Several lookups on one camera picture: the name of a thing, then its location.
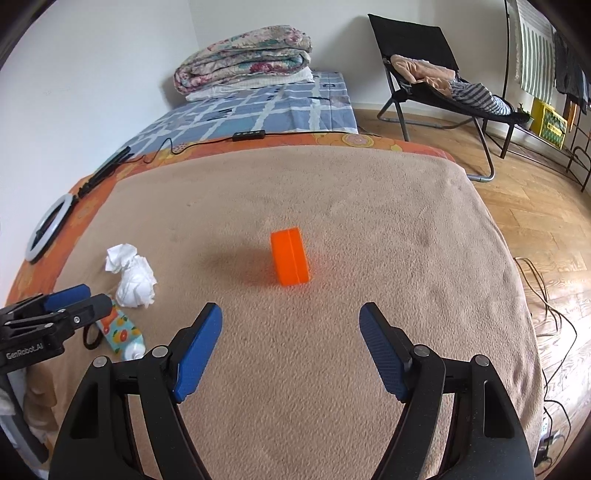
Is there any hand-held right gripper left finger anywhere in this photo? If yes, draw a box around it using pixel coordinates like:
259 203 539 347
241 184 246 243
48 302 223 480

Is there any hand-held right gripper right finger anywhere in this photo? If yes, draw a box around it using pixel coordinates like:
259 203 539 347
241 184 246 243
359 302 536 480

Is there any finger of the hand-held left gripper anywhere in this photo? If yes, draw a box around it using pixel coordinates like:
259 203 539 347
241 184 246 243
27 295 114 343
0 285 92 325

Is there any fruit printed teal packet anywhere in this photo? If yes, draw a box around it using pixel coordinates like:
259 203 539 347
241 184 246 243
95 300 147 362

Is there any white tissue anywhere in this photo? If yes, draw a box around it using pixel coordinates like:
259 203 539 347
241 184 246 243
105 243 159 309

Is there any orange plastic box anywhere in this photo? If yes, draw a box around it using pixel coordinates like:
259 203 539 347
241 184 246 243
270 227 311 287

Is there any orange floral bedsheet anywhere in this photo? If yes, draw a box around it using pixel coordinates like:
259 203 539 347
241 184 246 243
7 131 456 306

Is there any black folded tripod stand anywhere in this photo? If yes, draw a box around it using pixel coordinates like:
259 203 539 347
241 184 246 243
76 146 133 199

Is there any beige towel blanket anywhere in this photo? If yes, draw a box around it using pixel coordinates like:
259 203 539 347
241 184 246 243
23 147 546 480

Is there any blue checked bedsheet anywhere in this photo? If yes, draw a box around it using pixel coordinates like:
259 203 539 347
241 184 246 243
95 70 359 167

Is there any grey striped cloth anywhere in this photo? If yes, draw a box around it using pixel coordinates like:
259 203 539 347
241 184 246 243
450 80 513 116

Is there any yellow plastic crate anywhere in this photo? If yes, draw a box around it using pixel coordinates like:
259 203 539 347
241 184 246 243
530 98 568 150

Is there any beige cloth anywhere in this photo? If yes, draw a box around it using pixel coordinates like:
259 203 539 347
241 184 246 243
392 54 459 98

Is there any folded floral quilt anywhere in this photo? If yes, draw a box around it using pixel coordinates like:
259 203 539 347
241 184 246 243
174 25 314 97

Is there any black folding chair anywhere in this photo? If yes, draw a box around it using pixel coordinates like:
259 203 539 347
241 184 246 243
368 14 532 182

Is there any black metal clothes rack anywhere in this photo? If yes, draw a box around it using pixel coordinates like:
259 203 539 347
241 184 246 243
501 0 591 193

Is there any green striped hanging towel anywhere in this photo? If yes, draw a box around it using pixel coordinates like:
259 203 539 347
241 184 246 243
515 0 557 100

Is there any dark hanging jacket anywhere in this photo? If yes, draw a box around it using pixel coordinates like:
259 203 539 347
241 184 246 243
554 32 591 114

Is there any white ring light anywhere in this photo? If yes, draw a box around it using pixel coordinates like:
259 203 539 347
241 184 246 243
26 193 77 264

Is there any black floor cable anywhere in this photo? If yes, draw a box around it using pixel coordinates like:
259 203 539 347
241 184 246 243
515 256 591 462

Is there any black ring light cable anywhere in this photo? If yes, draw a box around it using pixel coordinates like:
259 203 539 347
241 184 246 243
131 130 358 164

